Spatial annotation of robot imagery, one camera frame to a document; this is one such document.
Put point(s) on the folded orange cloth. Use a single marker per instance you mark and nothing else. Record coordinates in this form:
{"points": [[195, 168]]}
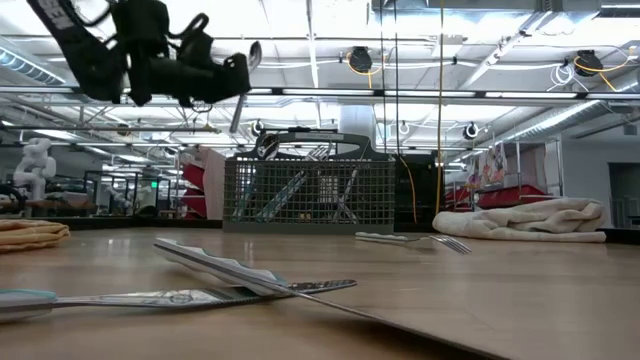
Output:
{"points": [[30, 237]]}

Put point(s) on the grey mesh cutlery basket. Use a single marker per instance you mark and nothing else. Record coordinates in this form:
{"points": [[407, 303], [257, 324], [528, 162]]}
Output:
{"points": [[310, 229]]}

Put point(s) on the white column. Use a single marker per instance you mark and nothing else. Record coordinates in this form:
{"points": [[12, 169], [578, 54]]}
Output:
{"points": [[357, 120]]}

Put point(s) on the red storage bins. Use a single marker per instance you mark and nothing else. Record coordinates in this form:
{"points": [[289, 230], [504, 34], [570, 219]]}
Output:
{"points": [[195, 177], [505, 196]]}

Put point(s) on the silver ventilation duct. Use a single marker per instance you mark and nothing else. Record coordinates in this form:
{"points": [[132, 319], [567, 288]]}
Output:
{"points": [[560, 120], [30, 67]]}

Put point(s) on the black cabinet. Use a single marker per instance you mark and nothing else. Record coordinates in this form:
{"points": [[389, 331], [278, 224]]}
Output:
{"points": [[425, 190]]}

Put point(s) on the metal shelf rack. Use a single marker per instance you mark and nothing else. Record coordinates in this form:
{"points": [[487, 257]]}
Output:
{"points": [[518, 165]]}

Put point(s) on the dark door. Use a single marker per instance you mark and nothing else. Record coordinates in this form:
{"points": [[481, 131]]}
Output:
{"points": [[625, 190]]}

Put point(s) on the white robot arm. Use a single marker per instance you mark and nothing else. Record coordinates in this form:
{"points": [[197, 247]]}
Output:
{"points": [[35, 167]]}

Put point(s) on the overhead light bar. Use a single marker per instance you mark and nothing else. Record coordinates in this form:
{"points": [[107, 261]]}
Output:
{"points": [[425, 93]]}

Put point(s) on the colourful hanging sheets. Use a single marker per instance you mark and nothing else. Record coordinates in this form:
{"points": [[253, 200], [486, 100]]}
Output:
{"points": [[492, 167]]}

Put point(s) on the black metal frame station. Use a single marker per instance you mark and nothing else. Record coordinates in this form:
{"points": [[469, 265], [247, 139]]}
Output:
{"points": [[110, 172]]}

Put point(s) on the crumpled beige towel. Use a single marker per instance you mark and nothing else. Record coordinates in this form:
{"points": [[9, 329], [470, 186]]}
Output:
{"points": [[525, 220]]}

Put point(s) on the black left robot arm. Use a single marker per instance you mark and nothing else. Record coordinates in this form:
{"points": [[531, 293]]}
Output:
{"points": [[75, 45]]}

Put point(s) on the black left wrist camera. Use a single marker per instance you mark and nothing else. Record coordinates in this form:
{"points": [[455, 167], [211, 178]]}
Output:
{"points": [[196, 47]]}

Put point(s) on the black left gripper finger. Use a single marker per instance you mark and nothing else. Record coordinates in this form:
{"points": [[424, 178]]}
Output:
{"points": [[235, 75]]}

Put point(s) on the pink board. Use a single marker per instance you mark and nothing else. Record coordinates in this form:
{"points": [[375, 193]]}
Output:
{"points": [[215, 185]]}

